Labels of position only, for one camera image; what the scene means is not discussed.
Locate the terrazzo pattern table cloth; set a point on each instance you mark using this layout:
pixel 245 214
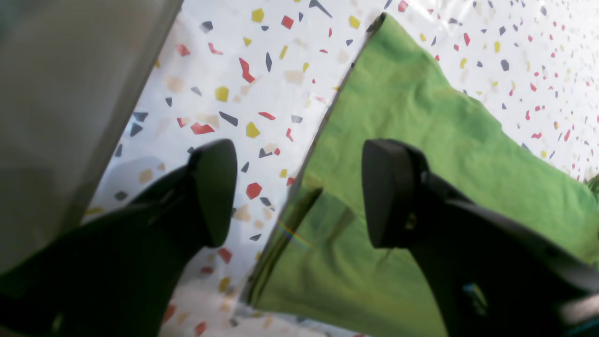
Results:
pixel 263 73

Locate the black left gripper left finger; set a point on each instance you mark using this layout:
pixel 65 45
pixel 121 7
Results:
pixel 114 276

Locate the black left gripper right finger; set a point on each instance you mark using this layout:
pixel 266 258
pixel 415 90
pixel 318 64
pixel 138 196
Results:
pixel 490 276

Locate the green t-shirt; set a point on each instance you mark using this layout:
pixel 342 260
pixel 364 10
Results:
pixel 319 262

